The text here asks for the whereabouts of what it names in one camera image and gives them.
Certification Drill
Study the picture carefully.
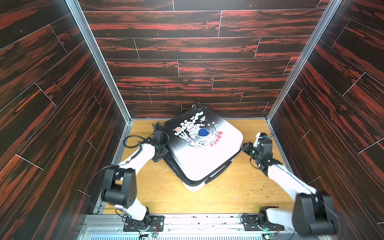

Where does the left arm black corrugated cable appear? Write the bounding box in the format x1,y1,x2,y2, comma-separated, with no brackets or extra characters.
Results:
89,134,151,193

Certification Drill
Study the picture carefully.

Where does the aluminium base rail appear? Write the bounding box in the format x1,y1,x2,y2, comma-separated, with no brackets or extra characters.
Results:
78,214,301,240

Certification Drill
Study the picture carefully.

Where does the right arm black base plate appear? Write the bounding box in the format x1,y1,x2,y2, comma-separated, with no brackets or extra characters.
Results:
240,214,261,232

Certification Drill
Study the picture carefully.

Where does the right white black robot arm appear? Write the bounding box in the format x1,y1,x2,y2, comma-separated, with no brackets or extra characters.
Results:
242,139,339,237

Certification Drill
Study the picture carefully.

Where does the left aluminium corner post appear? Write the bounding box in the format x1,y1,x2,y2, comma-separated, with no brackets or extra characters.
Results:
65,0,132,124

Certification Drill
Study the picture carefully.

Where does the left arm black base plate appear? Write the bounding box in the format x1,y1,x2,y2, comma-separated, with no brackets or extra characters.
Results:
123,215,165,233

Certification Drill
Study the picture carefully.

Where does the aluminium corner post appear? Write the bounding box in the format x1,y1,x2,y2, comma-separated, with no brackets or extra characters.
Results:
65,0,132,124
266,0,342,124

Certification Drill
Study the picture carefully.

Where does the right aluminium corner post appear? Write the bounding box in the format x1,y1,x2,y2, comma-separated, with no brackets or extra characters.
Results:
266,0,342,124

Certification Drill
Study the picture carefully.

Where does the black white astronaut suitcase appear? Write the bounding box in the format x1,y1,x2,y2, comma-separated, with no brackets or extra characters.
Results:
161,102,244,192

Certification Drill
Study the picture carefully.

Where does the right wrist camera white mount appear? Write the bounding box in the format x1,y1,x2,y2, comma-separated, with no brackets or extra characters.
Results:
254,133,269,147

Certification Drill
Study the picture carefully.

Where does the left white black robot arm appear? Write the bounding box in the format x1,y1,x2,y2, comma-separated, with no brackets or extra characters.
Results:
101,122,170,229

